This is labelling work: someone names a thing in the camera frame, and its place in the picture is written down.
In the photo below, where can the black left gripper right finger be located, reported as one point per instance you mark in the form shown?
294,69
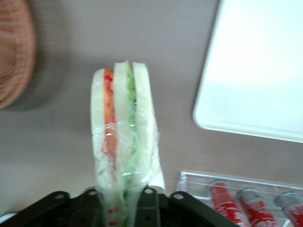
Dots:
165,212

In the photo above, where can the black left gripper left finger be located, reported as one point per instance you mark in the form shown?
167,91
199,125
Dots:
71,212

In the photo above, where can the triangle sandwich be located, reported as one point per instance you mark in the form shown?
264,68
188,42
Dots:
123,132

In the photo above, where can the cream plastic tray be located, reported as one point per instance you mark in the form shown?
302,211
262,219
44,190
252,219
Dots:
255,71

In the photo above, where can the brown wicker basket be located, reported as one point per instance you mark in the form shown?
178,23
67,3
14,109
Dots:
14,52

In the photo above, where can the clear acrylic bottle rack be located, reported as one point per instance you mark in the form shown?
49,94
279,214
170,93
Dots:
194,184

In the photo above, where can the red cola bottle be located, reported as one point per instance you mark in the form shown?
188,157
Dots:
256,209
293,209
225,203

